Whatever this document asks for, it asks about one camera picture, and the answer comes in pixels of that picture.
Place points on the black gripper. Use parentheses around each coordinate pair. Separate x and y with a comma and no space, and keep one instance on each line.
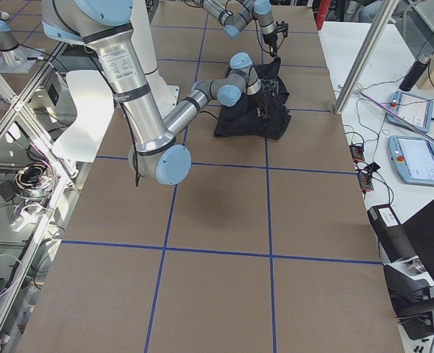
(262,98)
(271,39)

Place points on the far teach pendant tablet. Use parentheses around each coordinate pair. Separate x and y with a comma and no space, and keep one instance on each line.
(413,109)

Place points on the near teach pendant tablet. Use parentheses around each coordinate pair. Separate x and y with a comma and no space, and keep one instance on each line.
(413,159)

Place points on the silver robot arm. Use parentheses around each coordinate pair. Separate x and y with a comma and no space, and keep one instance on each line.
(235,23)
(106,28)

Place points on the black water bottle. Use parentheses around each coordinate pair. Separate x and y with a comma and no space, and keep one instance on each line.
(415,72)

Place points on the teach pendant tablet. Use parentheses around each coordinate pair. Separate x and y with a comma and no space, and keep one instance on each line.
(413,109)
(413,159)

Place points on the aluminium frame post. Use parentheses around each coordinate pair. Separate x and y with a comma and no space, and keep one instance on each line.
(373,35)

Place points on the black power strip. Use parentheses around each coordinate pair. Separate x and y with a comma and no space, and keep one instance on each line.
(362,168)

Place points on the black printed t-shirt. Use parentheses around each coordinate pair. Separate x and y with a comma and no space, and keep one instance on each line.
(242,119)

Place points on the white chair seat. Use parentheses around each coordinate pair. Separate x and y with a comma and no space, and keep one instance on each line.
(94,103)

